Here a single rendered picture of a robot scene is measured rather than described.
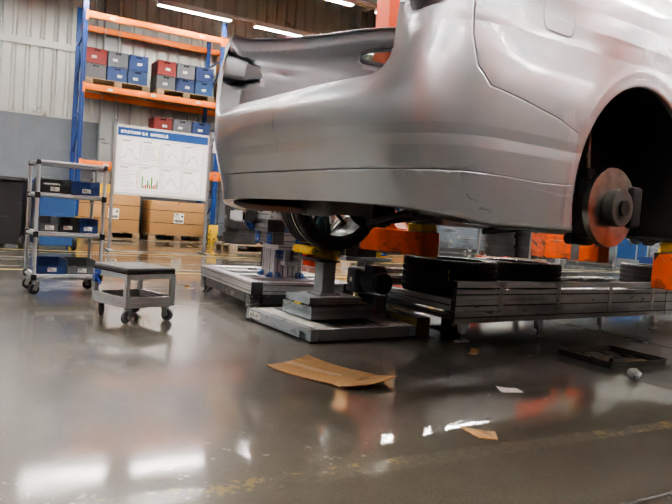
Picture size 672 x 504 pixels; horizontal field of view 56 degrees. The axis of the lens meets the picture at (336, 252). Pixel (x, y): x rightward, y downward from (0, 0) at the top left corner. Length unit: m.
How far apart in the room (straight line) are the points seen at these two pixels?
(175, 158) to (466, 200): 8.43
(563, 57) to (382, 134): 0.67
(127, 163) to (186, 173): 0.89
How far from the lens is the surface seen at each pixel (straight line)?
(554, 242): 5.88
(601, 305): 5.29
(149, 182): 10.12
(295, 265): 4.99
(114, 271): 4.12
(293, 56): 3.72
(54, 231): 5.24
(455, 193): 2.04
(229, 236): 11.51
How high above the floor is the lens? 0.73
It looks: 3 degrees down
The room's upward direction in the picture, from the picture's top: 4 degrees clockwise
